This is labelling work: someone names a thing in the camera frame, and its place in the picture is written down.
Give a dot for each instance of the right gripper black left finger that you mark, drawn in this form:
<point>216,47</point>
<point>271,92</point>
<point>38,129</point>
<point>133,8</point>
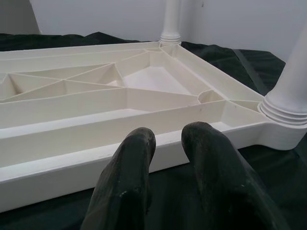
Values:
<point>120,187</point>

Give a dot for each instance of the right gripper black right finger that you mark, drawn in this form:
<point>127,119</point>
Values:
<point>223,187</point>

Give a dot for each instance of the white plastic table top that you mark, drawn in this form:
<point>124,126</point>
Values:
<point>72,107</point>

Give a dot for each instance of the white plastic table leg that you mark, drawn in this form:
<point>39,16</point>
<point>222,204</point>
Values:
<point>170,21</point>
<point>287,83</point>

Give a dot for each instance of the black cloth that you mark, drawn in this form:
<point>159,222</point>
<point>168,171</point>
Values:
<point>48,215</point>

